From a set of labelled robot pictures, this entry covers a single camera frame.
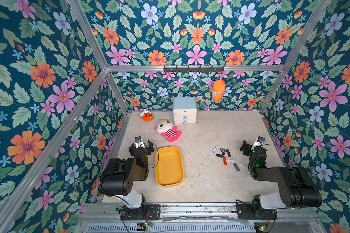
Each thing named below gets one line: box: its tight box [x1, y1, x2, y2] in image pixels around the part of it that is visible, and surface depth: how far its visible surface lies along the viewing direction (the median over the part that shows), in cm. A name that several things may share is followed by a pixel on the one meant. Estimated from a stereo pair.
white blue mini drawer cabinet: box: [173, 97, 197, 125], surface depth 107 cm
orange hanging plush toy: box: [211, 79, 227, 104], surface depth 100 cm
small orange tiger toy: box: [139, 110, 154, 122], surface depth 113 cm
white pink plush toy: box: [154, 119, 182, 143], surface depth 103 cm
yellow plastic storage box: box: [154, 146, 185, 188], surface depth 90 cm
